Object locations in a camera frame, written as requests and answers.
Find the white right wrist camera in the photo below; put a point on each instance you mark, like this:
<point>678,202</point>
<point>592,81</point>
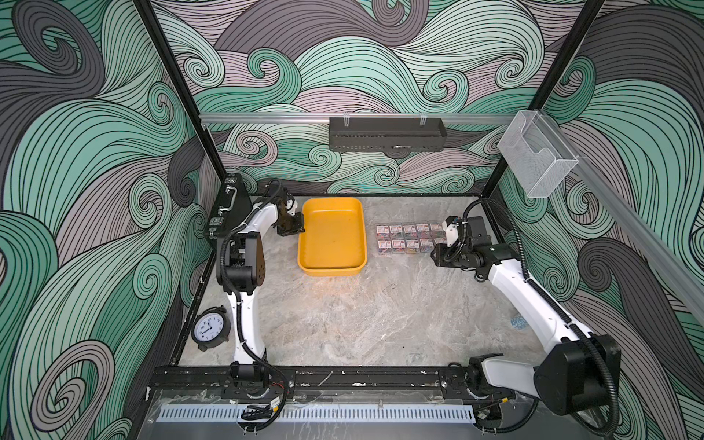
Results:
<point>450,226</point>

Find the paper clip box ten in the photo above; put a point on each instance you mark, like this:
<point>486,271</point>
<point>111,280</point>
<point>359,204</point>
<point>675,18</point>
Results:
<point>436,230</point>

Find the yellow plastic tray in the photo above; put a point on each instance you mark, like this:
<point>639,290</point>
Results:
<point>334,241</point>

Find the black corner frame post left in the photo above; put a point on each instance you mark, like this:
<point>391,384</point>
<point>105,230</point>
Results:
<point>168,59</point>

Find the white round gauge dial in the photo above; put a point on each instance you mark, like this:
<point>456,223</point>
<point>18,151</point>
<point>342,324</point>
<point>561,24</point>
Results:
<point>211,328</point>

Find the paper clip box nine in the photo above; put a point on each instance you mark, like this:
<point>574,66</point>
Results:
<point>427,245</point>

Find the paper clip box four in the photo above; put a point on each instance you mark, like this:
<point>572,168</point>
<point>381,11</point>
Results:
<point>398,246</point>

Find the paper clip box two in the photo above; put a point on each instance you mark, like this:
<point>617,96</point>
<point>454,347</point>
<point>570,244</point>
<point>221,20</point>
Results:
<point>423,230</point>

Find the paper clip box eight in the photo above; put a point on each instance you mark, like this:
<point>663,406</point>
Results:
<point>412,246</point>

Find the black wall-mounted shelf tray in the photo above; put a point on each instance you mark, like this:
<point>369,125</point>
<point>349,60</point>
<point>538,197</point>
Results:
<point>395,137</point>

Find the white slotted cable duct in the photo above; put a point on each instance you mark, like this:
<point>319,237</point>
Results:
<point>324,413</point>

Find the small clear dice cup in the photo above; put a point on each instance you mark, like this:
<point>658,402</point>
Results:
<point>518,322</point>

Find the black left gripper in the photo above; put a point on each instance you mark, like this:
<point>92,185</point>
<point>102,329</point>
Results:
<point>299,227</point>

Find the paper clip box five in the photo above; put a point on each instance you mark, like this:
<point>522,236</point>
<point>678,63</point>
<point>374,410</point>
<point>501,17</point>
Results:
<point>384,246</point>

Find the paper clip box three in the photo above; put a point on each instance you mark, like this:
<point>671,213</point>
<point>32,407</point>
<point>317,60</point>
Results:
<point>396,232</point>

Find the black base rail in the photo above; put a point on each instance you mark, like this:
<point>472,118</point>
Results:
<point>305,383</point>

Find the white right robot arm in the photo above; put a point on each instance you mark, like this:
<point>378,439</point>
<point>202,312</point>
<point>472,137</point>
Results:
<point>579,376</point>

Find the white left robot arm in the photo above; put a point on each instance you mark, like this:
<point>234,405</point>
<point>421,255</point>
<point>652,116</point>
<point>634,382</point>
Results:
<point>241,270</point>

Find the black briefcase with metal handle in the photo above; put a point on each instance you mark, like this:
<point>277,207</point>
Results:
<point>230,208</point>

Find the black corner frame post right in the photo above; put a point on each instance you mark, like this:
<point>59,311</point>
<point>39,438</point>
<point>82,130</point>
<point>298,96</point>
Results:
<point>565,55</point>

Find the black corner frame post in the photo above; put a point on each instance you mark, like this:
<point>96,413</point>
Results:
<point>565,55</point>
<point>168,59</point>

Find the paper clip box one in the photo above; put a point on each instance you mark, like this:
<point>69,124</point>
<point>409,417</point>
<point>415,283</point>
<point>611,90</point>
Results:
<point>410,231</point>

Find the aluminium wall rail right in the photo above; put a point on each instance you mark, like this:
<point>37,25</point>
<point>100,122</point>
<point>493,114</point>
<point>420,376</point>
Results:
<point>622,186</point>

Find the paper clip box eleven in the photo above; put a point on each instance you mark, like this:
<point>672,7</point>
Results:
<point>382,231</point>

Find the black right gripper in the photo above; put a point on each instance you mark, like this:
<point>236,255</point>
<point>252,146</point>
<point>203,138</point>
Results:
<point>438,257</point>

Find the clear acrylic wall holder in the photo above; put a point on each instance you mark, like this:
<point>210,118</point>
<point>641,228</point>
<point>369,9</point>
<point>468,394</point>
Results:
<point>537,152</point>

